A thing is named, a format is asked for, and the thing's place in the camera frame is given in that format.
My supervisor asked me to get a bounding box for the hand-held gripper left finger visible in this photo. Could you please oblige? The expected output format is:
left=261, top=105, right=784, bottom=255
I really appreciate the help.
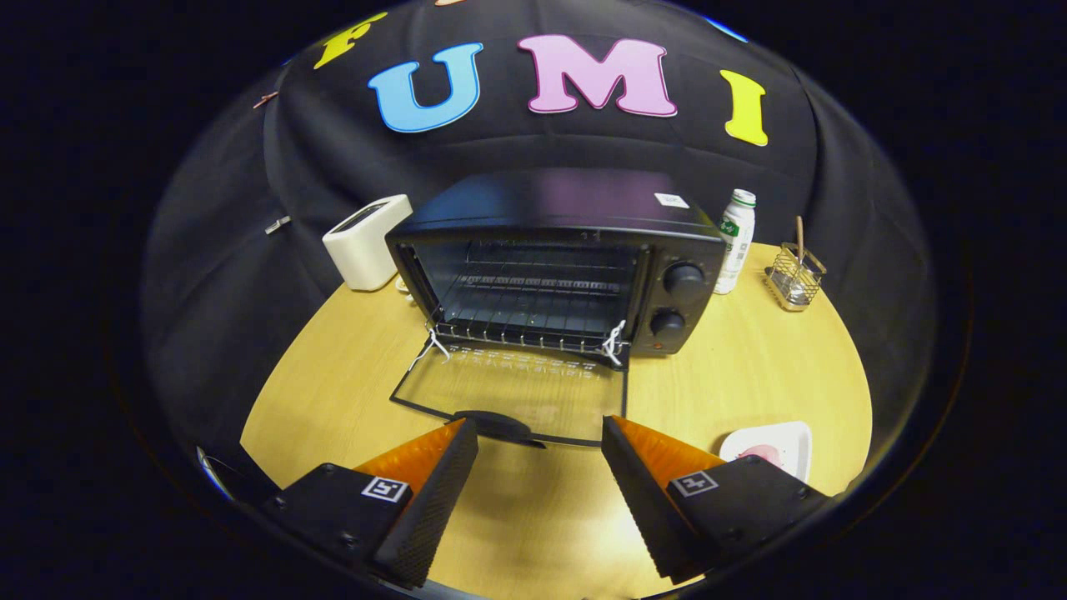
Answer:
left=263, top=417, right=480, bottom=590

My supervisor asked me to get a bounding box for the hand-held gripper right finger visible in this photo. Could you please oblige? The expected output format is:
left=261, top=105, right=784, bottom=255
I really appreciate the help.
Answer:
left=600, top=414, right=834, bottom=584

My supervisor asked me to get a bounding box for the white square plate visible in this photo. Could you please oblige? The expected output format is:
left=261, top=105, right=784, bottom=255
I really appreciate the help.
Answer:
left=719, top=421, right=814, bottom=484

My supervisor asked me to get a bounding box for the black toaster oven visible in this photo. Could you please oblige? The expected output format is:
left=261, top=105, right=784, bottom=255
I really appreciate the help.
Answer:
left=385, top=167, right=728, bottom=451

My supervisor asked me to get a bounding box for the white slot toaster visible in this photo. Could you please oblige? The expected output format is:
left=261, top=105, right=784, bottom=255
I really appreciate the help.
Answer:
left=323, top=194, right=414, bottom=292

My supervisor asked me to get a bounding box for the white bottle green label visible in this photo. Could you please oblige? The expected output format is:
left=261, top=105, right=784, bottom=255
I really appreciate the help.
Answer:
left=714, top=189, right=757, bottom=295

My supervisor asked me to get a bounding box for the wire mesh holder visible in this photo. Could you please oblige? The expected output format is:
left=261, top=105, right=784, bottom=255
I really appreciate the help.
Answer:
left=764, top=242, right=828, bottom=313

